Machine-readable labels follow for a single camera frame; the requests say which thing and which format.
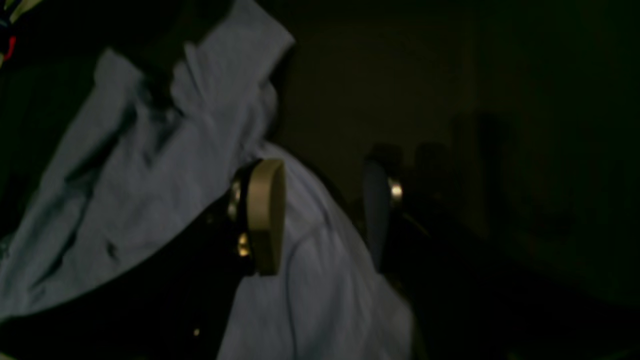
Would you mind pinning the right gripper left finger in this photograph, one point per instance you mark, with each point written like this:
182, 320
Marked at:
176, 304

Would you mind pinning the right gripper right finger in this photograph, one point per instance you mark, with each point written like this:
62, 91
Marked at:
468, 302

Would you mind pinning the light blue t-shirt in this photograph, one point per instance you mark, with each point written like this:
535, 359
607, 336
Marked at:
107, 156

